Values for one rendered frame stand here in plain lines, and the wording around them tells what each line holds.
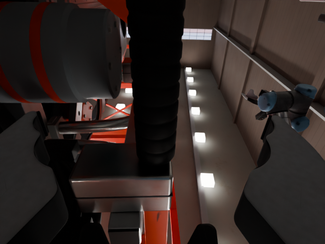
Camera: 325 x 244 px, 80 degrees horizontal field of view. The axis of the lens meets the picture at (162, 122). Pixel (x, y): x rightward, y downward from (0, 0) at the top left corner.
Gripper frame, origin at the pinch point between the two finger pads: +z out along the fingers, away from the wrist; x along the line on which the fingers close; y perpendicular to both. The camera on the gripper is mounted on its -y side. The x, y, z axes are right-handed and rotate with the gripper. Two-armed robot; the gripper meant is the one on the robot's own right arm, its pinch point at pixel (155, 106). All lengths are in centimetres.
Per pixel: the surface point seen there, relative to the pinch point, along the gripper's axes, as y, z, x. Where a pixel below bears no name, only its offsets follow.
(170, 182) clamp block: 7.7, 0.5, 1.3
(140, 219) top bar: 12.1, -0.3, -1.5
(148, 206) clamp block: 11.1, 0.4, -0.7
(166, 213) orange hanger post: 112, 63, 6
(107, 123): 16.1, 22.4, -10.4
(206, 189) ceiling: 567, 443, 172
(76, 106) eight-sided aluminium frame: 19.1, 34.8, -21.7
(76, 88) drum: 4.8, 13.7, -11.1
